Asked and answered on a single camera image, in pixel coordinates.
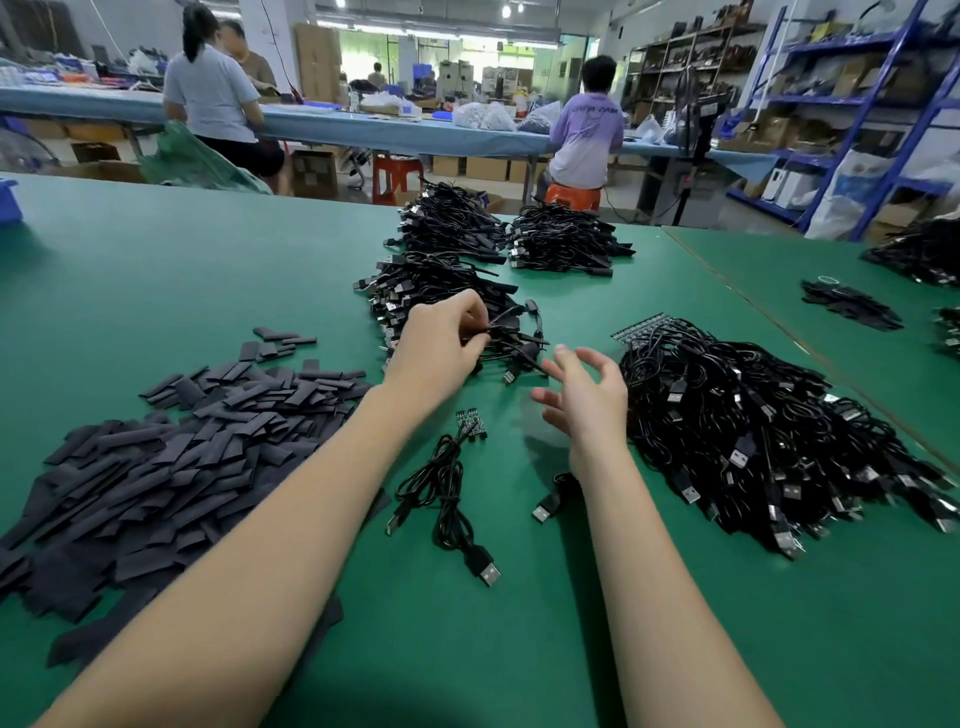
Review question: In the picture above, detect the person's left hand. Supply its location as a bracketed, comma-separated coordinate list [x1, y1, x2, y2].
[378, 289, 494, 422]

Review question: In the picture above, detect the person's right hand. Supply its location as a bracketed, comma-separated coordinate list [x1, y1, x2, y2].
[529, 345, 630, 479]

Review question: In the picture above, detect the heap of finished black cables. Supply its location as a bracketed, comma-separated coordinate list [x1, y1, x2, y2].
[355, 252, 549, 386]

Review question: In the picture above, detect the bundle of black cables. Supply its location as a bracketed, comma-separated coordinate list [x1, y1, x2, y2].
[387, 181, 512, 267]
[507, 202, 636, 279]

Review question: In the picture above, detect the joined bunch of black cables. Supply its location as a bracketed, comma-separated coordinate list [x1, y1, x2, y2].
[384, 406, 504, 588]

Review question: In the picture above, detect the large pile of black cables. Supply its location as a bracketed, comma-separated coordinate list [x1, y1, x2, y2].
[531, 315, 960, 561]

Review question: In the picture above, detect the small bundle of cables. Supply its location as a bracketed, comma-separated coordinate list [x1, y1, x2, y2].
[799, 279, 906, 333]

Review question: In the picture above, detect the pile of black sleeve strips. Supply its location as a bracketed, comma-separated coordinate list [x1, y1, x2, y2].
[0, 327, 389, 669]

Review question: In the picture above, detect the huge heap of black cables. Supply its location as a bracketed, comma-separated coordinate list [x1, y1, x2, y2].
[862, 217, 960, 288]

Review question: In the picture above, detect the person's right forearm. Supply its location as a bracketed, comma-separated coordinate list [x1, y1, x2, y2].
[570, 457, 782, 728]

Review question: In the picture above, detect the person's left forearm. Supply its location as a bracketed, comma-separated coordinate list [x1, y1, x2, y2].
[37, 382, 437, 728]

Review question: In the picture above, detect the red plastic stool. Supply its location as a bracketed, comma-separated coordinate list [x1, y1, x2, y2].
[370, 154, 426, 207]

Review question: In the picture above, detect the orange plastic stool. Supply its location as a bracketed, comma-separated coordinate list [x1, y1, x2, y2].
[543, 183, 603, 213]

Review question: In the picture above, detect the small upright cardboard box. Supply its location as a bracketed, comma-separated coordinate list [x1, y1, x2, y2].
[289, 147, 341, 201]

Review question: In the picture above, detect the black tripod stand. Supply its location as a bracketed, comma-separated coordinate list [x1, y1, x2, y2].
[642, 72, 734, 230]

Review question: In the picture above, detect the green plastic bag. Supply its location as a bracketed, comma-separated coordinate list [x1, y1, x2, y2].
[138, 120, 275, 195]

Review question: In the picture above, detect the white plastic bag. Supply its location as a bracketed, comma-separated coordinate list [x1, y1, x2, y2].
[802, 150, 899, 245]

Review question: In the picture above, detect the dark storage shelf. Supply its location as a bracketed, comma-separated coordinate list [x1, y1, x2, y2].
[619, 12, 764, 137]

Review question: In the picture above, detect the open cardboard box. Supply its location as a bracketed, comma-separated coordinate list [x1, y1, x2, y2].
[57, 159, 147, 183]

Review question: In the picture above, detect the long blue work table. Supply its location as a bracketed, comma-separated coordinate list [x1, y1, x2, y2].
[0, 85, 779, 179]

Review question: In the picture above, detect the blue metal shelving rack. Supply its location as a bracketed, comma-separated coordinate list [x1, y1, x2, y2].
[724, 0, 960, 245]

